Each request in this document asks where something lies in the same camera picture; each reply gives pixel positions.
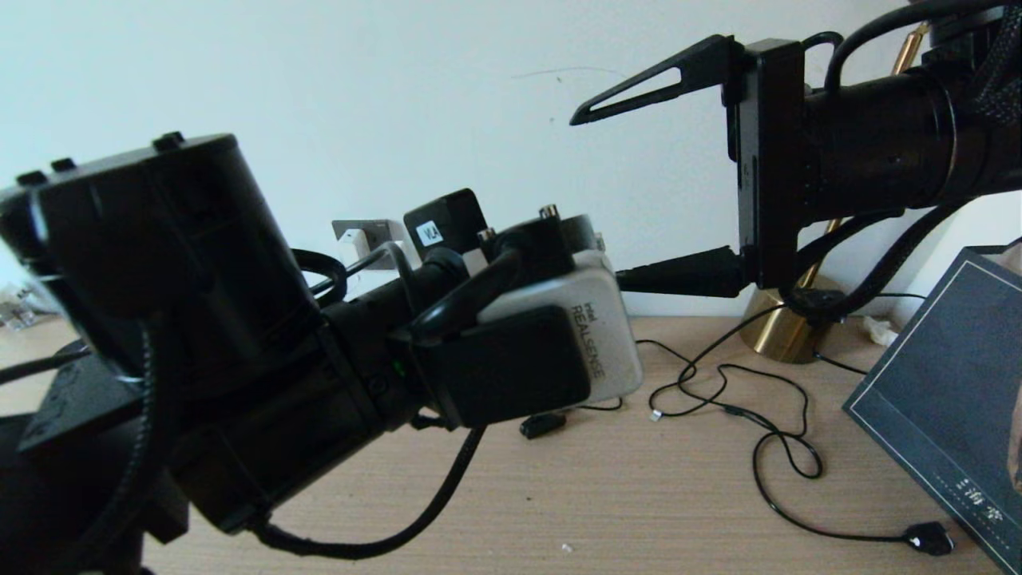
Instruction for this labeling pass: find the brass desk lamp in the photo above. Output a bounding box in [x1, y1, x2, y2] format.
[743, 24, 931, 365]

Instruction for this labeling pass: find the black box on lamp base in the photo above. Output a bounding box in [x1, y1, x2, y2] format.
[798, 289, 850, 324]

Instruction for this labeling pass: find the black clip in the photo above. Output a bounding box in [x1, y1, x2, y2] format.
[521, 411, 569, 439]

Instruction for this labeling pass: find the dark blue paper bag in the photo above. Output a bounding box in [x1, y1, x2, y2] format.
[842, 244, 1022, 574]

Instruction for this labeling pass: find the grey wall socket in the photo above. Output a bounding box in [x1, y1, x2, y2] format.
[332, 220, 406, 250]

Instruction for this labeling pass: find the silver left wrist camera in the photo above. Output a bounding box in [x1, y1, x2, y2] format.
[479, 254, 644, 404]

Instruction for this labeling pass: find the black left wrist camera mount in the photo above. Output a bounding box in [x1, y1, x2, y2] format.
[411, 306, 592, 430]

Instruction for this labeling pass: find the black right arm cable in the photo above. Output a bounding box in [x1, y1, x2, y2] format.
[778, 0, 1022, 320]

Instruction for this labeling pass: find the thin black clip cable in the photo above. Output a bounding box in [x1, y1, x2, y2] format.
[575, 341, 822, 480]

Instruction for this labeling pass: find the black lamp power cable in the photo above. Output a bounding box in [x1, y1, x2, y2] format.
[648, 294, 957, 557]

